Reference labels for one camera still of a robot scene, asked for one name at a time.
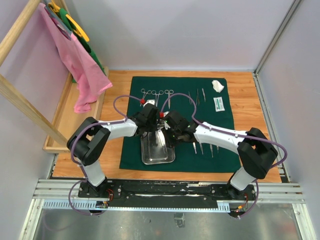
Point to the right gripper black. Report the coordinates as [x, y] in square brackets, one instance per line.
[169, 143]

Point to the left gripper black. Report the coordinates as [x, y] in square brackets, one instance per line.
[154, 128]

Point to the dark green surgical cloth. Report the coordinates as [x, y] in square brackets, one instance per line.
[185, 158]

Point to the steel forceps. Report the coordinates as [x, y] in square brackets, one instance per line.
[157, 95]
[145, 92]

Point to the steel instrument tray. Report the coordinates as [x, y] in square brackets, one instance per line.
[154, 149]

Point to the steel tweezers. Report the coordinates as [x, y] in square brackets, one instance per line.
[190, 98]
[197, 97]
[204, 95]

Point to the steel surgical scissors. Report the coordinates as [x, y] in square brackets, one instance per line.
[169, 92]

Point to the blue suture packet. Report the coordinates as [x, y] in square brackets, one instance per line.
[219, 104]

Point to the white gauze roll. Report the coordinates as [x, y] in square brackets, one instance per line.
[217, 86]

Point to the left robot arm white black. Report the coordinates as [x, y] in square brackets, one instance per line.
[88, 142]

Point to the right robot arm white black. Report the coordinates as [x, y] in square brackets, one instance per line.
[255, 151]

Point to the pink cloth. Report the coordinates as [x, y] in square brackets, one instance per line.
[91, 80]

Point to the green garment on hanger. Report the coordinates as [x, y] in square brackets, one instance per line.
[63, 15]

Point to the grey hanger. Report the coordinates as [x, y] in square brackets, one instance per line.
[57, 21]

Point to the yellow hanger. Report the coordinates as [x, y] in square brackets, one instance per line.
[79, 29]

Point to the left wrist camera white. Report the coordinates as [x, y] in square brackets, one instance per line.
[151, 101]

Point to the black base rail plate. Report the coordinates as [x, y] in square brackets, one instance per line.
[164, 194]

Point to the wooden rack frame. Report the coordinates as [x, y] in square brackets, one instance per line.
[35, 69]

